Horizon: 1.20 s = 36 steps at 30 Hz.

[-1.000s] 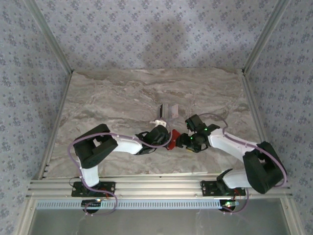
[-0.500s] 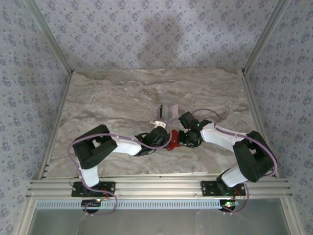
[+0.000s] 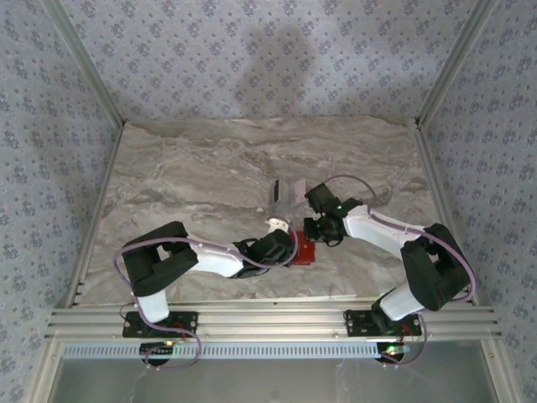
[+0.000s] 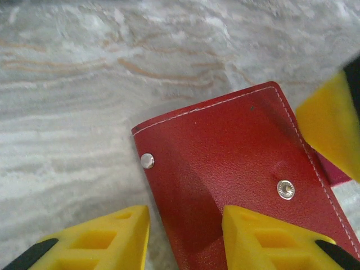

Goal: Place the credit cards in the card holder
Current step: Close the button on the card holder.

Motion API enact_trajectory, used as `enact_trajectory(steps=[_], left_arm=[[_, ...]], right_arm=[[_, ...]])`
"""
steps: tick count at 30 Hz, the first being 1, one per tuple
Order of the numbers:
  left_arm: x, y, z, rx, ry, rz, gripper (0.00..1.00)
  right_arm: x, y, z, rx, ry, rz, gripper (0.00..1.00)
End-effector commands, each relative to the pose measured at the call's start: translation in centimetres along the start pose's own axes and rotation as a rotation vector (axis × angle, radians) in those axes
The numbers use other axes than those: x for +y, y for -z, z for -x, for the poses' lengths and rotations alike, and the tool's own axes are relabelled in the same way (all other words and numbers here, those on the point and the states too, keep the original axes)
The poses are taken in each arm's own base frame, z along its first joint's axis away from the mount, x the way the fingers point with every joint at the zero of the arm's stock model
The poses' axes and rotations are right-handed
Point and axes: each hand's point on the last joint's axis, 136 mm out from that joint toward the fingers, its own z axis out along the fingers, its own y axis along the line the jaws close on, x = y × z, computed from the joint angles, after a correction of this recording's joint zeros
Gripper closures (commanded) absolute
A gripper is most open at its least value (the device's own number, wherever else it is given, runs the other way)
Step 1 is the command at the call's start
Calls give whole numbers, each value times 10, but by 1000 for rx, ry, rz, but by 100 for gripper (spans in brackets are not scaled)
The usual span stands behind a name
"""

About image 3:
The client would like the red card holder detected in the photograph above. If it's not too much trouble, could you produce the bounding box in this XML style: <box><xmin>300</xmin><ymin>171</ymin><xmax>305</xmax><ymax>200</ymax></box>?
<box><xmin>289</xmin><ymin>229</ymin><xmax>319</xmax><ymax>266</ymax></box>

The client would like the black controller board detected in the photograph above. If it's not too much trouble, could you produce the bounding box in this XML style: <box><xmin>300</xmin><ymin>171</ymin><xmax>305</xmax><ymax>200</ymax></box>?
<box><xmin>140</xmin><ymin>342</ymin><xmax>175</xmax><ymax>358</ymax></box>
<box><xmin>379</xmin><ymin>343</ymin><xmax>410</xmax><ymax>362</ymax></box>

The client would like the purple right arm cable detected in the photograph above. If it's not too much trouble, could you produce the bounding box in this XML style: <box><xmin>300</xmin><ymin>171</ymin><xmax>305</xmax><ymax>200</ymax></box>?
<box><xmin>325</xmin><ymin>174</ymin><xmax>477</xmax><ymax>369</ymax></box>

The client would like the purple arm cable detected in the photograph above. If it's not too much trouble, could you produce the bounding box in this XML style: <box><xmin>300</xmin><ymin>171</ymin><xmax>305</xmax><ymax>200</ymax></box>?
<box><xmin>325</xmin><ymin>174</ymin><xmax>477</xmax><ymax>369</ymax></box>
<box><xmin>113</xmin><ymin>217</ymin><xmax>295</xmax><ymax>373</ymax></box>

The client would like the aluminium front rail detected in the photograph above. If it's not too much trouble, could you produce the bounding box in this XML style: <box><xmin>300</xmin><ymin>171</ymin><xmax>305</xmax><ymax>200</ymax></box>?
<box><xmin>44</xmin><ymin>300</ymin><xmax>503</xmax><ymax>341</ymax></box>

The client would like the grey slotted cable duct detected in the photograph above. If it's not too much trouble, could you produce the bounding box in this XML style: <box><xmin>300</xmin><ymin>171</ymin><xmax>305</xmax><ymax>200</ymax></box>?
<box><xmin>60</xmin><ymin>340</ymin><xmax>404</xmax><ymax>360</ymax></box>

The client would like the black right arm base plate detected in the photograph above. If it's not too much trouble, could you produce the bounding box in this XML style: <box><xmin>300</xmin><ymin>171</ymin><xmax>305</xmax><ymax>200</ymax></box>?
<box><xmin>344</xmin><ymin>309</ymin><xmax>423</xmax><ymax>339</ymax></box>

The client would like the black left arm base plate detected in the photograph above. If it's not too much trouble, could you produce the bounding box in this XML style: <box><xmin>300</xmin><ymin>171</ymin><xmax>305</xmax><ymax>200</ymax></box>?
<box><xmin>122</xmin><ymin>310</ymin><xmax>199</xmax><ymax>339</ymax></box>

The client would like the aluminium side rail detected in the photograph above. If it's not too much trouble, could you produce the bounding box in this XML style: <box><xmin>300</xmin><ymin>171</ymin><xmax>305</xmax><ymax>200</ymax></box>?
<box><xmin>62</xmin><ymin>121</ymin><xmax>127</xmax><ymax>310</ymax></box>
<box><xmin>413</xmin><ymin>119</ymin><xmax>479</xmax><ymax>306</ymax></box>

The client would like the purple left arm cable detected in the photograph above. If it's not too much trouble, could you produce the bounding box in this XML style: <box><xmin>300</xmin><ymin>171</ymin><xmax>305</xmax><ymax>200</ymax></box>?
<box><xmin>113</xmin><ymin>217</ymin><xmax>295</xmax><ymax>373</ymax></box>

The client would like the aluminium frame post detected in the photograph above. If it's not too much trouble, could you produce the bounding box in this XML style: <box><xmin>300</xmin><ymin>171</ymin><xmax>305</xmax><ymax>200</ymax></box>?
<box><xmin>414</xmin><ymin>0</ymin><xmax>500</xmax><ymax>127</ymax></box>
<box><xmin>41</xmin><ymin>0</ymin><xmax>127</xmax><ymax>127</ymax></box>

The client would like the aluminium frame leg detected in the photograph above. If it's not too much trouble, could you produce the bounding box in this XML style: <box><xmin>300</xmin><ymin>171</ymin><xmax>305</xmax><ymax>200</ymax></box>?
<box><xmin>480</xmin><ymin>338</ymin><xmax>519</xmax><ymax>403</ymax></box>
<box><xmin>27</xmin><ymin>339</ymin><xmax>64</xmax><ymax>403</ymax></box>

